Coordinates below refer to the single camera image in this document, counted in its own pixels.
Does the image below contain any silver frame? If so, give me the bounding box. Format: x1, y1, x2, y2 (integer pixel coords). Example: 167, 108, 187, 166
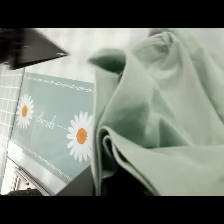
0, 155, 53, 197

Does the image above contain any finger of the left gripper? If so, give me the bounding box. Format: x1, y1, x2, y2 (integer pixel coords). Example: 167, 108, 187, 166
0, 28, 70, 71

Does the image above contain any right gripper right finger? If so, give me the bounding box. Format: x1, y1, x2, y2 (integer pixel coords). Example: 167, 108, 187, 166
100, 159, 156, 197

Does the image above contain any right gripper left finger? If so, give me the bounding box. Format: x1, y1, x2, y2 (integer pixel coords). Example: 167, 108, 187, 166
55, 165, 97, 197

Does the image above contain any pale green T-shirt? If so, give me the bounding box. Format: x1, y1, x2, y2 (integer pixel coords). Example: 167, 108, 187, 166
87, 28, 224, 197

